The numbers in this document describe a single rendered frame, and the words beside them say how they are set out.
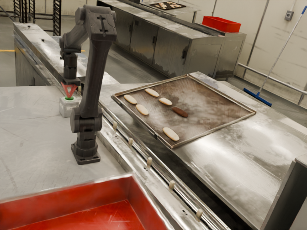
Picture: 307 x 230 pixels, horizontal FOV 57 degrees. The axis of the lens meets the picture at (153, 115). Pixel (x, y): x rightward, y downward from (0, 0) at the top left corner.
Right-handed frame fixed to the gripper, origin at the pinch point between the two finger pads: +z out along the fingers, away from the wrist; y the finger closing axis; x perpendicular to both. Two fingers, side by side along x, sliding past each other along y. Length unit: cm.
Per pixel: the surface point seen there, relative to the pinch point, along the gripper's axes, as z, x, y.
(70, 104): 2.7, -0.7, 3.4
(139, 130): 9.5, 25.2, 24.0
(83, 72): -0.6, 17.3, -26.4
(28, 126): 9.4, -19.5, 6.5
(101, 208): 9, -11, 61
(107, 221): 9, -12, 66
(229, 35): 7, 304, -171
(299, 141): -5, 70, 73
